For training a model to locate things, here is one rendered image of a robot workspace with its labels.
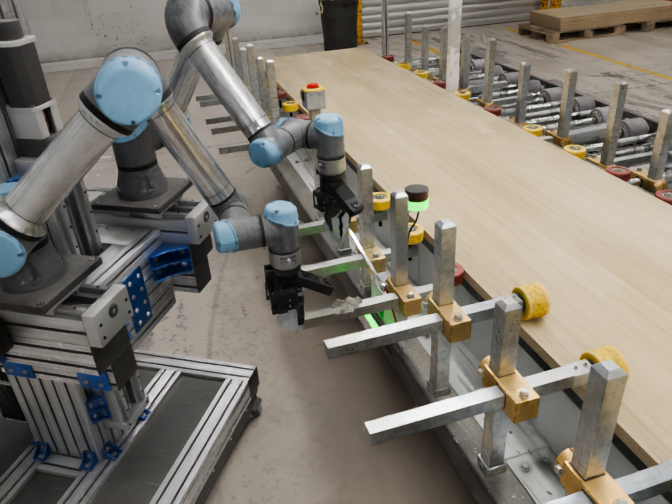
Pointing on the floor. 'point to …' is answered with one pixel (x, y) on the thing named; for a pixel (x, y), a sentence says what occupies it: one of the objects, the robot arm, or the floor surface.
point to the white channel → (453, 45)
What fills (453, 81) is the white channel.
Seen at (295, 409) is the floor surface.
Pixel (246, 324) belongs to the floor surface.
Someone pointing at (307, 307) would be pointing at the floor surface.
